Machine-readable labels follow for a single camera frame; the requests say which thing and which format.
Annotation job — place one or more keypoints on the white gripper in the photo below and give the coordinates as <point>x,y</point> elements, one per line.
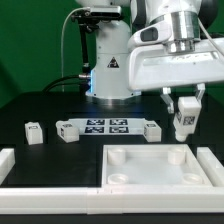
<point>151,67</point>

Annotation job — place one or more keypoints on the white square table top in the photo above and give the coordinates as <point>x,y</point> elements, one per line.
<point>152,164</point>

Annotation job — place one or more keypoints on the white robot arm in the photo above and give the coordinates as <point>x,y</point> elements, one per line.
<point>144,45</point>

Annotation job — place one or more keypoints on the white U-shaped obstacle fence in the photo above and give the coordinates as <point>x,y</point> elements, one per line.
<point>116,198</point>

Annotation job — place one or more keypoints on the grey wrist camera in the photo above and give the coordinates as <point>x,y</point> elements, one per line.
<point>149,35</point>

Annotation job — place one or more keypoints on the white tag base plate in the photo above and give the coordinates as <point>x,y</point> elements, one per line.
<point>109,126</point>

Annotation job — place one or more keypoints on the black camera on stand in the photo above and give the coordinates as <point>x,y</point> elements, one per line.
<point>88,20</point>

